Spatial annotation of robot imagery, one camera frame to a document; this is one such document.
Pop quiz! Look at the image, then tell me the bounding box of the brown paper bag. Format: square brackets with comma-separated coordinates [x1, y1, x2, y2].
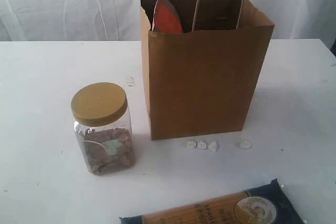
[140, 0, 274, 141]

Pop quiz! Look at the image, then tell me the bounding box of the nut jar gold lid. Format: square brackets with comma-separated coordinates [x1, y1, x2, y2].
[71, 82, 135, 175]

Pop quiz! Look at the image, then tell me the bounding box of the brown red paper pouch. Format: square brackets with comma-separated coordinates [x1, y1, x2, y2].
[152, 0, 183, 34]

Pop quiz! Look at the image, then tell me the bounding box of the spaghetti packet dark blue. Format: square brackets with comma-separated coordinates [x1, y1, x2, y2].
[120, 179, 305, 224]

